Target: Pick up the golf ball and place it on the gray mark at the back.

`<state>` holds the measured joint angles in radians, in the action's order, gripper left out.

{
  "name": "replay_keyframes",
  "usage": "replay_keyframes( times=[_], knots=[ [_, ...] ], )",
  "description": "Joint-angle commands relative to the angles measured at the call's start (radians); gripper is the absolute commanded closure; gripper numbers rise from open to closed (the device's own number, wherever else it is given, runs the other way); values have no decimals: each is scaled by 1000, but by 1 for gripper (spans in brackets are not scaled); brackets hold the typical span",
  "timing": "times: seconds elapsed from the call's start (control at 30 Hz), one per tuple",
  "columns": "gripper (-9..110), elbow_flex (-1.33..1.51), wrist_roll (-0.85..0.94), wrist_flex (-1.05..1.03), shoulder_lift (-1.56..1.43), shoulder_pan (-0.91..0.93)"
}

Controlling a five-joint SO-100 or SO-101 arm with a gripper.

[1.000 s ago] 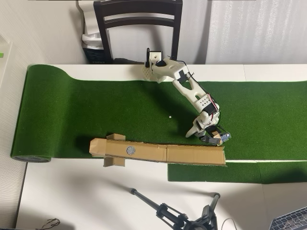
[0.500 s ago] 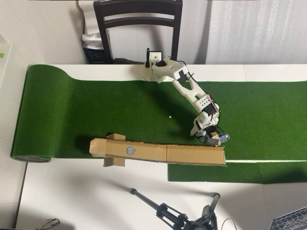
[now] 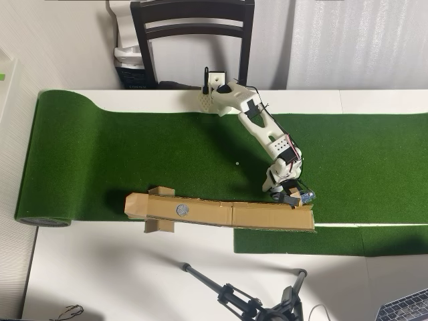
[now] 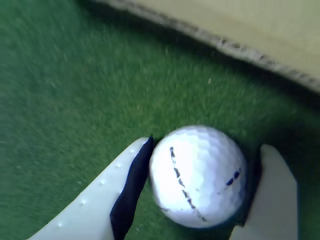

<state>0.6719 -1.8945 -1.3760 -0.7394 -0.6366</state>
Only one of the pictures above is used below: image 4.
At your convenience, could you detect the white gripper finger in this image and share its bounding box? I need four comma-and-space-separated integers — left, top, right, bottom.
228, 143, 300, 240
27, 136, 155, 240

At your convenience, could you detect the white golf ball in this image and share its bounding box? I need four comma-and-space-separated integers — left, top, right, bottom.
149, 124, 248, 230

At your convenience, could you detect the large green putting mat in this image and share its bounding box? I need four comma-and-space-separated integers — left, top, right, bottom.
0, 0, 320, 240

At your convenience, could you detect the cardboard box wall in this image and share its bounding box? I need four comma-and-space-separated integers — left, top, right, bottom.
87, 0, 320, 95

